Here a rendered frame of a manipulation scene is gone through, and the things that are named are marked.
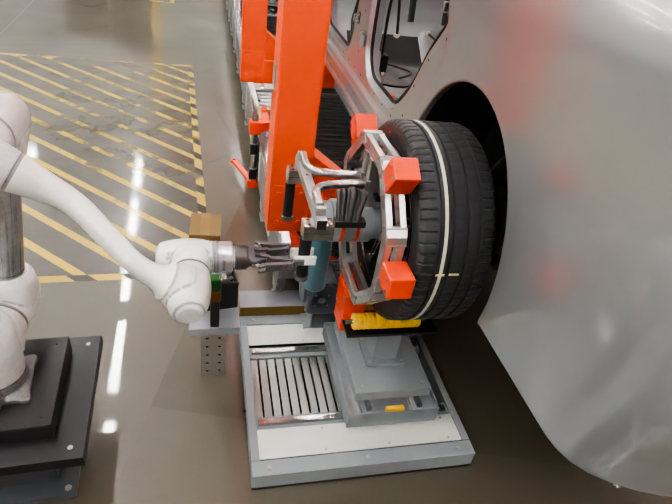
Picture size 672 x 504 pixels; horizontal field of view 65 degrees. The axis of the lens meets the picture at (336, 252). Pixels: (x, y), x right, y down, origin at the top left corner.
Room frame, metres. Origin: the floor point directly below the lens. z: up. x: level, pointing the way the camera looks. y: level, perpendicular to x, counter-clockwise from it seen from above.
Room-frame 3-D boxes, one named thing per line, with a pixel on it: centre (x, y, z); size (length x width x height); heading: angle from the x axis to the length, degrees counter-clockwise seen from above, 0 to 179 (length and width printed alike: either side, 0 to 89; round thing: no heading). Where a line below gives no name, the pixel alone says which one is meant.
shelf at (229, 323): (1.49, 0.43, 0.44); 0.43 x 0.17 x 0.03; 17
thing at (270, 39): (3.87, 0.49, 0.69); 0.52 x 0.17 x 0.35; 107
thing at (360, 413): (1.54, -0.25, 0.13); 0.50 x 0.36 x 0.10; 17
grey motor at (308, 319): (1.82, -0.08, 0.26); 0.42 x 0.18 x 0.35; 107
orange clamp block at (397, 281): (1.20, -0.18, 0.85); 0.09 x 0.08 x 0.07; 17
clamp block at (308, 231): (1.27, 0.06, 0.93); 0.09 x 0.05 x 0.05; 107
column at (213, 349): (1.52, 0.44, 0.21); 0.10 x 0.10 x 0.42; 17
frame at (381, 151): (1.50, -0.08, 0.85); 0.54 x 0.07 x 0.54; 17
